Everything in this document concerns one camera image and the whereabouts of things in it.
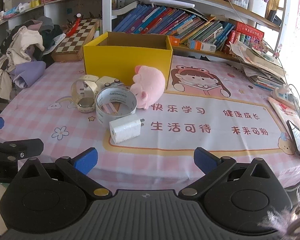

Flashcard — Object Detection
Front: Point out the stack of papers and books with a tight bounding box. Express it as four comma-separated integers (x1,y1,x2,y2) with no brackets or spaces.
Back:
229,41,288,91

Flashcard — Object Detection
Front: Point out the thick red book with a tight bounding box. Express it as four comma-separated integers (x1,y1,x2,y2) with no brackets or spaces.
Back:
225,21,265,53

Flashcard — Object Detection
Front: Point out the purple garment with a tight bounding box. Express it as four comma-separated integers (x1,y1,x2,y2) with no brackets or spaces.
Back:
12,61,47,89

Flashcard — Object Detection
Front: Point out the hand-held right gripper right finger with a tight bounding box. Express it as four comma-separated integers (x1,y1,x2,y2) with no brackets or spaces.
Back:
178,147,282,201

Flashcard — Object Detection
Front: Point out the pink booklet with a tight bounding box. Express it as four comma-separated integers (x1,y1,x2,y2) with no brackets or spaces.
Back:
267,96,300,157

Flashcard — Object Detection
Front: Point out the white shelf unit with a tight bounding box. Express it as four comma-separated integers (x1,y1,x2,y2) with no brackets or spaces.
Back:
0,0,292,64

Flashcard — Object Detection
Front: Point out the white and orange box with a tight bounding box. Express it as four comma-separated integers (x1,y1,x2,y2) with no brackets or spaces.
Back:
187,39,217,53

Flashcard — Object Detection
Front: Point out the wooden chessboard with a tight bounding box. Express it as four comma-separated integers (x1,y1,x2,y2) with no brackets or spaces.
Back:
51,19,100,62

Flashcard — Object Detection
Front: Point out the white charger plug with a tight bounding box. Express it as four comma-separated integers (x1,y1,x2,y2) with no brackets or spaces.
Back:
109,118,145,144

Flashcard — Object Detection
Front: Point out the row of colourful books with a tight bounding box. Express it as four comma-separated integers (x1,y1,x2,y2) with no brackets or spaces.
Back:
112,4,235,48

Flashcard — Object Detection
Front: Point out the black smartphone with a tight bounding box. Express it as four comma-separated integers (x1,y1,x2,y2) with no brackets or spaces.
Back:
286,120,300,161

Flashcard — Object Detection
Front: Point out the yellow cardboard box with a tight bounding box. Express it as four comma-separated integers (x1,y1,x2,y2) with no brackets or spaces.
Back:
83,32,174,90

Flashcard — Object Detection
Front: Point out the small flat tape roll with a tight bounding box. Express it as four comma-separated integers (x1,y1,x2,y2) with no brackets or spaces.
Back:
77,97,97,113

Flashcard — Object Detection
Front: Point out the red tassel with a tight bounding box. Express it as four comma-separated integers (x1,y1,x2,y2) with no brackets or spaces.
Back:
65,13,82,37

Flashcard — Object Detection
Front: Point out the pile of dark clothes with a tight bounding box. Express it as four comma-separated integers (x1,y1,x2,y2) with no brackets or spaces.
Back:
22,16,67,60

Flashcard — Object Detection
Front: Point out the white power strip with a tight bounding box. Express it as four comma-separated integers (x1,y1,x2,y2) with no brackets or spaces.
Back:
271,84,300,106

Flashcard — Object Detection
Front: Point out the pink printed desktop mat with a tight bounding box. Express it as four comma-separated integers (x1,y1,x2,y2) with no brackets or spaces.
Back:
0,54,300,189

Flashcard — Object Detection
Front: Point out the pink plush pig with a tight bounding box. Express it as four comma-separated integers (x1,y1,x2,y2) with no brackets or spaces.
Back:
129,65,166,110

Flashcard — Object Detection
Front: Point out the white printed tape roll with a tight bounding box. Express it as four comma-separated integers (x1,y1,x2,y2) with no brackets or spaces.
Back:
95,86,138,126

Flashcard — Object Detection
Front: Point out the lilac fluffy pompom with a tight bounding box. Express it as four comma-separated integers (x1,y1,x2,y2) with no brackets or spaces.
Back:
257,180,300,240

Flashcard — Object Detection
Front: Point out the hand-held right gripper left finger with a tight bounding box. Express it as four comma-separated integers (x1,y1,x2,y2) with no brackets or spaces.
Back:
11,147,113,201

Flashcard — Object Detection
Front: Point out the cream cube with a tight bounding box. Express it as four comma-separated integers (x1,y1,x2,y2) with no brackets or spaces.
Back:
97,76,115,88

